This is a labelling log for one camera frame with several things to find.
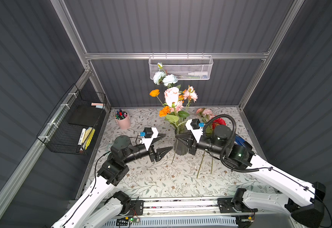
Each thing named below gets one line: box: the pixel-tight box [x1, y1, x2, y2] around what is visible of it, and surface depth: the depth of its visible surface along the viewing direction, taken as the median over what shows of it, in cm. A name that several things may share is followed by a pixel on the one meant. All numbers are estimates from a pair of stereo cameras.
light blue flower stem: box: [153, 62, 179, 89], surface depth 74 cm
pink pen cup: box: [114, 108, 131, 130], surface depth 101 cm
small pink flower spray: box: [170, 85, 199, 113], surface depth 72 cm
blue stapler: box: [234, 133, 247, 147], surface depth 99 cm
